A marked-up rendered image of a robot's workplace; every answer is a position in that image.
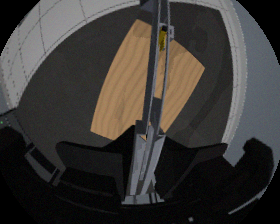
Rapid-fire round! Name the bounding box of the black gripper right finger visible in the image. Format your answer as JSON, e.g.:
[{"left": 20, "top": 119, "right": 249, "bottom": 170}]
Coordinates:
[{"left": 153, "top": 136, "right": 228, "bottom": 200}]

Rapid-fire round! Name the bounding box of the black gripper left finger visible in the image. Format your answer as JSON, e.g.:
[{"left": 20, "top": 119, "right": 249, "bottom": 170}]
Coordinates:
[{"left": 55, "top": 125, "right": 136, "bottom": 202}]

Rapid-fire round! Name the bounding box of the light brown wooden board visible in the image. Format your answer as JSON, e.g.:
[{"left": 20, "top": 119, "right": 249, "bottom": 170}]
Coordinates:
[{"left": 89, "top": 19, "right": 205, "bottom": 140}]

